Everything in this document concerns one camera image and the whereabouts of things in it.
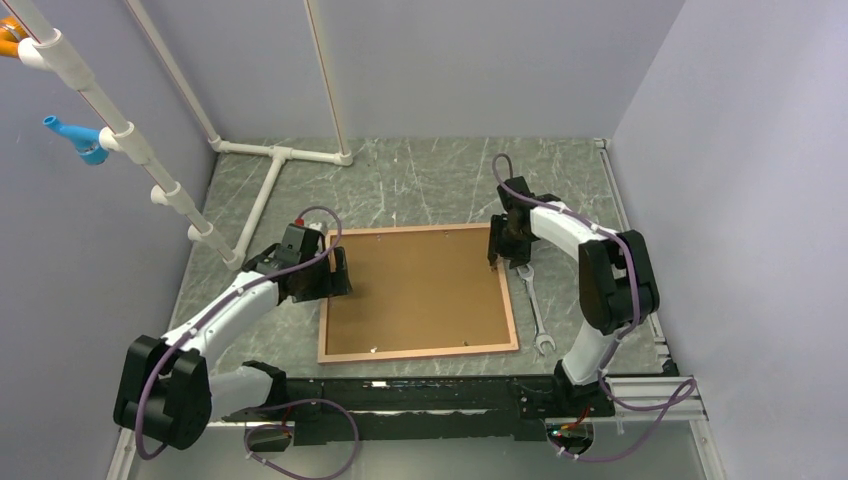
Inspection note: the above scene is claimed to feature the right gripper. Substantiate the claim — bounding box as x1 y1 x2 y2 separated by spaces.
488 215 531 269

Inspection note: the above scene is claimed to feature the brown backing board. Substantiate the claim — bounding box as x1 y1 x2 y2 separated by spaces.
325 229 513 357

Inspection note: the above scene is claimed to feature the wooden picture frame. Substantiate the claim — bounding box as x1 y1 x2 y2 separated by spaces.
316 223 522 366

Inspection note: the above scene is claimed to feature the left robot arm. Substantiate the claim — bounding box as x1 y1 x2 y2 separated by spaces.
113 220 352 450

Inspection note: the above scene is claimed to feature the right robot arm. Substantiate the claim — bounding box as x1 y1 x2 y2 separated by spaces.
487 177 660 415

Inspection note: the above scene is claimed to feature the silver wrench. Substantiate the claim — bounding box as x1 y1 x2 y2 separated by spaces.
516 264 556 357

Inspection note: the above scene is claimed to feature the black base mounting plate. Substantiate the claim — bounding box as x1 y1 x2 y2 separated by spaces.
227 374 615 446

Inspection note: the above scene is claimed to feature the blue pipe fitting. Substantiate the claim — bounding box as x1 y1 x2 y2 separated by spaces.
42 115 109 166

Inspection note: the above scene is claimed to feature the white PVC pipe stand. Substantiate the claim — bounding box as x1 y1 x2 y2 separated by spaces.
2 1 354 270

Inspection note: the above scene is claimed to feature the orange pipe fitting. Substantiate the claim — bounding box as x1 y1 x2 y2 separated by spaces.
0 16 29 59

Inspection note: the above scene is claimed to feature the aluminium rail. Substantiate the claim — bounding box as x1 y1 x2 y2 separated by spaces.
105 376 727 480

